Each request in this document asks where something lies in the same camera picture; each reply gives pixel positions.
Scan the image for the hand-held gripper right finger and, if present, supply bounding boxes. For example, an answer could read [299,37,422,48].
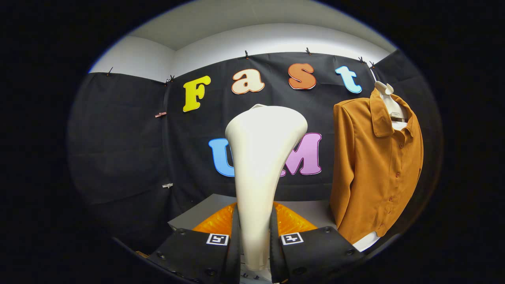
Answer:
[269,202,367,284]

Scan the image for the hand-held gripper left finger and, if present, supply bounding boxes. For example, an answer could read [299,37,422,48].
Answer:
[149,202,242,284]

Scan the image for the white garment steamer head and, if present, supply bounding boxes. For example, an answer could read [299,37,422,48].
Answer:
[225,104,308,273]

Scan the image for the black backdrop cloth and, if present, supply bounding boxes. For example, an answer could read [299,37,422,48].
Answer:
[66,49,442,253]

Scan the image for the orange-brown button shirt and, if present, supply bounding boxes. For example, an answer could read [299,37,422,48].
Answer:
[329,90,425,244]

